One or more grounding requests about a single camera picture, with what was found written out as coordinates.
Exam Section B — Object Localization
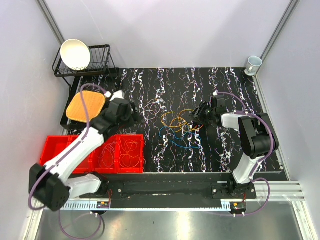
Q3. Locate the white bowl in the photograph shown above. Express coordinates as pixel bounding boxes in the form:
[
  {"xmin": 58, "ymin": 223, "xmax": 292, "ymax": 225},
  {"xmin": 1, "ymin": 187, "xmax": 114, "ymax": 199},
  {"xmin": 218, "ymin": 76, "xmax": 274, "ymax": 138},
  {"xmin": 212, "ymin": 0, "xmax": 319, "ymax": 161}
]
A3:
[{"xmin": 60, "ymin": 39, "xmax": 91, "ymax": 71}]

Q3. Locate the pale blue mug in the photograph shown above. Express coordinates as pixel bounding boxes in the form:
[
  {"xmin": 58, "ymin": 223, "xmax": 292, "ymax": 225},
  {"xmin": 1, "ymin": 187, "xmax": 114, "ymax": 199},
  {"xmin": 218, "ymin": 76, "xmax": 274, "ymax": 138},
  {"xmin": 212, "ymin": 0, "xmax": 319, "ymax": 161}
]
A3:
[{"xmin": 244, "ymin": 56, "xmax": 263, "ymax": 76}]

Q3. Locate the red bin far left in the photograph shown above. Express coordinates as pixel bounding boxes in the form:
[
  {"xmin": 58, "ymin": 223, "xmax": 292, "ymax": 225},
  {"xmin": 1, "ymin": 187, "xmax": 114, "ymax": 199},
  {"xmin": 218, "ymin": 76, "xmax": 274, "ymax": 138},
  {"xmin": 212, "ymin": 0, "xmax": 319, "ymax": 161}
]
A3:
[{"xmin": 39, "ymin": 135, "xmax": 70, "ymax": 166}]

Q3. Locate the orange woven tray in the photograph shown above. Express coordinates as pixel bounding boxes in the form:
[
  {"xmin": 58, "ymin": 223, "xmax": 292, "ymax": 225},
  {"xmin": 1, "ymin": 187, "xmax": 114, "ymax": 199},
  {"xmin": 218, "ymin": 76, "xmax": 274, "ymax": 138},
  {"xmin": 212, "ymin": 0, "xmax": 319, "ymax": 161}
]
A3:
[{"xmin": 66, "ymin": 90, "xmax": 106, "ymax": 123}]

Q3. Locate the black wire dish rack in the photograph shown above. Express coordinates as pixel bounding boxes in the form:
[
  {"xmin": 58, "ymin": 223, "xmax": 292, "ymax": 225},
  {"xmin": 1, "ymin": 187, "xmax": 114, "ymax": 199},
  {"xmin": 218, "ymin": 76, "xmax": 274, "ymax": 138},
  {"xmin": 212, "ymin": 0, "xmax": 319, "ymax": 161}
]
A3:
[{"xmin": 52, "ymin": 44, "xmax": 120, "ymax": 78}]

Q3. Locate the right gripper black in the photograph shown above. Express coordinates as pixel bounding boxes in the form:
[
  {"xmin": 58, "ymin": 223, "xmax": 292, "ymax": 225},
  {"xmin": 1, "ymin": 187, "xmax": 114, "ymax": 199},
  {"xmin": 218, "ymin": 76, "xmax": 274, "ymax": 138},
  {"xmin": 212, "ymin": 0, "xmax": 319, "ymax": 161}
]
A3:
[{"xmin": 187, "ymin": 101, "xmax": 216, "ymax": 126}]

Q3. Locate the black patterned table mat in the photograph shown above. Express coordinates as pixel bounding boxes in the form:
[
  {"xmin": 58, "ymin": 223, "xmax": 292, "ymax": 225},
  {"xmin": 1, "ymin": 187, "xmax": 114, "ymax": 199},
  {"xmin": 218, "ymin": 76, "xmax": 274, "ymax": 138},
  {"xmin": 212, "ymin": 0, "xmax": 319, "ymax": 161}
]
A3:
[{"xmin": 67, "ymin": 67, "xmax": 283, "ymax": 174}]

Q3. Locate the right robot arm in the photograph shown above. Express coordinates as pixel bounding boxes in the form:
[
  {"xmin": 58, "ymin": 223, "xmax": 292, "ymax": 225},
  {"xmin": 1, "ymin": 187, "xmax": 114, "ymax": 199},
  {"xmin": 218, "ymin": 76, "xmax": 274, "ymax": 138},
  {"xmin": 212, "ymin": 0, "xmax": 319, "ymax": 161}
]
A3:
[{"xmin": 189, "ymin": 95, "xmax": 279, "ymax": 199}]

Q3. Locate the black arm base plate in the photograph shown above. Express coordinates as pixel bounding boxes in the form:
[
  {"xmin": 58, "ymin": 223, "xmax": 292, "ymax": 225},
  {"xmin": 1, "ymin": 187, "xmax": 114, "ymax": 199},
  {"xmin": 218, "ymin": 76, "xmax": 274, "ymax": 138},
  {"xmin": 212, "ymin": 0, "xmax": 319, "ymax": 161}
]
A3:
[{"xmin": 81, "ymin": 173, "xmax": 257, "ymax": 209}]

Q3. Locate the white purple cable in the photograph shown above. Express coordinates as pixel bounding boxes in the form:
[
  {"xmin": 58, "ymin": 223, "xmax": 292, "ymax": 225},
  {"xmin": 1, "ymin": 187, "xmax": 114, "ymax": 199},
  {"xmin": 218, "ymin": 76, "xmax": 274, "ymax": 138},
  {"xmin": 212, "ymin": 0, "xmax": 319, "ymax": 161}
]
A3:
[{"xmin": 137, "ymin": 99, "xmax": 166, "ymax": 123}]

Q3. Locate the pink cable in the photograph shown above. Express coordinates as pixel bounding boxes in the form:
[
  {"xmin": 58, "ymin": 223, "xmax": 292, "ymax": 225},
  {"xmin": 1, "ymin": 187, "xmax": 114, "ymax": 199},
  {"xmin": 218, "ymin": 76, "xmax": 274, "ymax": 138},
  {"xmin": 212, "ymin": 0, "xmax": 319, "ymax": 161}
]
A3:
[{"xmin": 96, "ymin": 142, "xmax": 120, "ymax": 170}]

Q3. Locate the red bin right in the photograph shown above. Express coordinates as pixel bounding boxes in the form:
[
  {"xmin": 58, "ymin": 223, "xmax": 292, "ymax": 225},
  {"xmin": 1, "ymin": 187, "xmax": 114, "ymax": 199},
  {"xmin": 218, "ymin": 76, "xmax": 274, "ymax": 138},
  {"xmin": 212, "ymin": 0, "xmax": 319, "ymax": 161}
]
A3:
[{"xmin": 117, "ymin": 134, "xmax": 145, "ymax": 174}]

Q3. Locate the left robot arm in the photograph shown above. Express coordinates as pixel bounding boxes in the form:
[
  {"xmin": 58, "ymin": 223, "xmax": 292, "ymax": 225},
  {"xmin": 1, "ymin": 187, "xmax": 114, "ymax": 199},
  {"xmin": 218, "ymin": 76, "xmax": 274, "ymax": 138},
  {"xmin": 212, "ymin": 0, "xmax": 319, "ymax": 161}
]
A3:
[{"xmin": 28, "ymin": 98, "xmax": 141, "ymax": 212}]

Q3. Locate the blue cable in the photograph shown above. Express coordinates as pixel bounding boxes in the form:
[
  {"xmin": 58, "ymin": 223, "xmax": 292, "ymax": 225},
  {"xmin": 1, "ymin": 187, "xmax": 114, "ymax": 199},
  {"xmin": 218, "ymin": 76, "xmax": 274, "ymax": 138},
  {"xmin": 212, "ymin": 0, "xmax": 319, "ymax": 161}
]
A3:
[{"xmin": 159, "ymin": 126, "xmax": 202, "ymax": 150}]

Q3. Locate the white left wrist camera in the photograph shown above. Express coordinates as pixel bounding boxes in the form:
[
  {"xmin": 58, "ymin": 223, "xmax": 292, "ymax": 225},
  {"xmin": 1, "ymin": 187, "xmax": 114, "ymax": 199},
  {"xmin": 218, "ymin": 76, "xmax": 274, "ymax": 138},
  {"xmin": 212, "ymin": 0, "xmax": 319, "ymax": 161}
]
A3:
[{"xmin": 104, "ymin": 90, "xmax": 125, "ymax": 102}]

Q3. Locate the black tray stand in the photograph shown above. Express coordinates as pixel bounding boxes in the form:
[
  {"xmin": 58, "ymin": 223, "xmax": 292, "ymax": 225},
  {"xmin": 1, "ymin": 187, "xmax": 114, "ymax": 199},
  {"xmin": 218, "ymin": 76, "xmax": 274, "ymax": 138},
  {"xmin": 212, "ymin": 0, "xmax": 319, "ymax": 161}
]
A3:
[{"xmin": 59, "ymin": 74, "xmax": 121, "ymax": 131}]

